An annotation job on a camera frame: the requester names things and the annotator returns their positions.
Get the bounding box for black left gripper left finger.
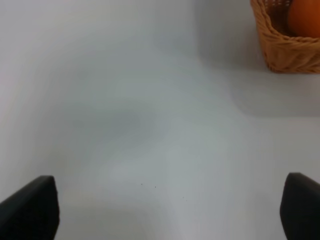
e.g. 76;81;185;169
0;175;60;240

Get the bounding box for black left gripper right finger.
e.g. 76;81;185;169
279;172;320;240

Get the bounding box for orange with stem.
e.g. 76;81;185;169
287;0;320;38

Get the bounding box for woven wicker basket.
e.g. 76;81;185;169
250;0;320;74

